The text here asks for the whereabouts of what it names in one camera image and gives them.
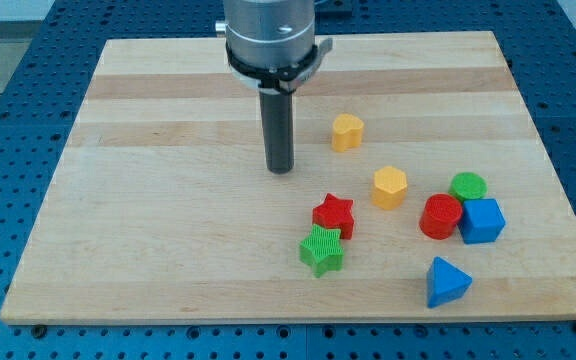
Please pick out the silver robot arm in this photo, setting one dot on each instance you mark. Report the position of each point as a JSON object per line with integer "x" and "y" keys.
{"x": 270, "y": 44}

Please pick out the yellow heart block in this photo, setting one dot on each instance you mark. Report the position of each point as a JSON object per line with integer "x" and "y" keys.
{"x": 347, "y": 132}

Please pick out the yellow hexagon block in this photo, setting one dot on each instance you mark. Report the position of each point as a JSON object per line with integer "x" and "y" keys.
{"x": 389, "y": 188}

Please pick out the red star block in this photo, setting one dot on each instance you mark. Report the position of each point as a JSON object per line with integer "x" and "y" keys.
{"x": 335, "y": 213}

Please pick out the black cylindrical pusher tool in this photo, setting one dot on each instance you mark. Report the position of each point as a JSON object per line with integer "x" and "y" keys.
{"x": 277, "y": 127}

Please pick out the green star block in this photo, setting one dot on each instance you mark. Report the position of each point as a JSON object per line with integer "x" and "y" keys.
{"x": 322, "y": 251}

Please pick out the wooden board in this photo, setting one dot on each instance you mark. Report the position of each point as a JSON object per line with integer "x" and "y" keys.
{"x": 161, "y": 209}

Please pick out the red cylinder block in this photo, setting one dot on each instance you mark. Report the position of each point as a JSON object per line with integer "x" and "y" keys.
{"x": 441, "y": 215}

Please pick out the green cylinder block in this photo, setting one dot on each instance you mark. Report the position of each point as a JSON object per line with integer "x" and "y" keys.
{"x": 468, "y": 186}

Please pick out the blue triangle block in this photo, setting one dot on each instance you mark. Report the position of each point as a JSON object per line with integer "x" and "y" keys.
{"x": 445, "y": 282}

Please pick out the blue cube block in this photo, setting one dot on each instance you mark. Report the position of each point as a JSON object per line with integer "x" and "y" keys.
{"x": 482, "y": 221}

